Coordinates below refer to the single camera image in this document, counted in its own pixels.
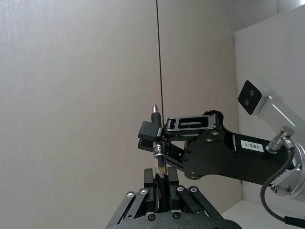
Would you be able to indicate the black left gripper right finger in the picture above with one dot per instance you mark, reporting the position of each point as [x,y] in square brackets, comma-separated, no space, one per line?
[190,200]

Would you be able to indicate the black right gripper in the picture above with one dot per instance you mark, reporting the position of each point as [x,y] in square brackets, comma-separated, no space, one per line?
[221,159]

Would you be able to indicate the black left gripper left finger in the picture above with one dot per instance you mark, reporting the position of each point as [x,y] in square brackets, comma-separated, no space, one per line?
[133,205]

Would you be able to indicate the black pen with silver tip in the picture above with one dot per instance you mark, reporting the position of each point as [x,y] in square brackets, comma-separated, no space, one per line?
[159,155]

